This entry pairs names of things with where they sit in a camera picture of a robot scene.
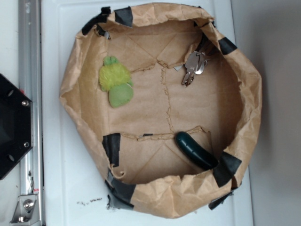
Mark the brown paper bag bin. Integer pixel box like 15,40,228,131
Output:
60,3,262,218

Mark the green plush toy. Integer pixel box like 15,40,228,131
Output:
99,56,134,108

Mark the dark green toy cucumber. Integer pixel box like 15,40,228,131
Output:
175,131,218,170

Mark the aluminium rail frame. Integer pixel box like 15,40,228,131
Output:
18,0,45,226

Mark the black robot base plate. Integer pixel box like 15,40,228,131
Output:
0,75,32,180

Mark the metal corner bracket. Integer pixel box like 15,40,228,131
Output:
9,194,40,226

